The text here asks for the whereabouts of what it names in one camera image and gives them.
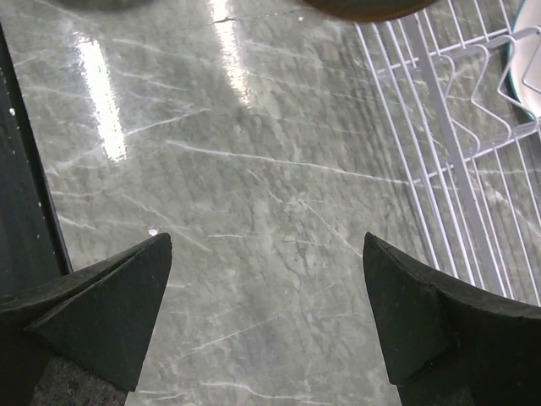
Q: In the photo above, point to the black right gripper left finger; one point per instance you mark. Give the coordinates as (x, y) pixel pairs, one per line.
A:
(82, 339)

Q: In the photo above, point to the blue striped white plate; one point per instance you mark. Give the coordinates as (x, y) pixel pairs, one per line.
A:
(104, 5)

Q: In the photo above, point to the teal saucer brown rim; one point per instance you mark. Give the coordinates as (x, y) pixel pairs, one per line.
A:
(368, 11)

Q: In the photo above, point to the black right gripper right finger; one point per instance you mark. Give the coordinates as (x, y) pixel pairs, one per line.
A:
(445, 342)

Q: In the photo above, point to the white wire dish rack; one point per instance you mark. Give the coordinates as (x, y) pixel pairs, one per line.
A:
(470, 156)

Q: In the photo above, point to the black table front beam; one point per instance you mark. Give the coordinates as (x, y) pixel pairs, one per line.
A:
(33, 250)

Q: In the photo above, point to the watermelon pattern plate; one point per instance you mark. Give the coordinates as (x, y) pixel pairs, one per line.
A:
(524, 54)

